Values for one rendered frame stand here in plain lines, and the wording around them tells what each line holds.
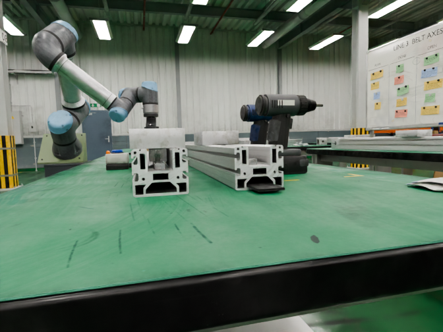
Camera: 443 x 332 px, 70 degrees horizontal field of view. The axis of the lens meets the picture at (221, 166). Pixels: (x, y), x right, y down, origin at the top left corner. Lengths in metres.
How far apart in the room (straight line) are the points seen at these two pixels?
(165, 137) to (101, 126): 11.73
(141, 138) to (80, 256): 0.38
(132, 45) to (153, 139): 12.19
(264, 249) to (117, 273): 0.12
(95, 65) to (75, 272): 12.51
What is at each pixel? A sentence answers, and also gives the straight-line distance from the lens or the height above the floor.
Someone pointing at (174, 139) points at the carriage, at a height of 0.88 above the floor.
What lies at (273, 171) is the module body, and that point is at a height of 0.81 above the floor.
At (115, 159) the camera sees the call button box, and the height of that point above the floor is 0.82.
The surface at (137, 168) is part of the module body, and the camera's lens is 0.58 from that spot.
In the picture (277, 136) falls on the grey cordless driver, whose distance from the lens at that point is 0.87.
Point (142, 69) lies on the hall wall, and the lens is 12.60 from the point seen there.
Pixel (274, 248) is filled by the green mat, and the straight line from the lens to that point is 0.29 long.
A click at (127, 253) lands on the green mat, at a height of 0.78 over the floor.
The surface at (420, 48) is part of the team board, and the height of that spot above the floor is 1.76.
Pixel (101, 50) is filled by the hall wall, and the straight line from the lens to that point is 12.84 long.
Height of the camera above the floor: 0.88
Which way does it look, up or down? 5 degrees down
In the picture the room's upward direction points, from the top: 2 degrees counter-clockwise
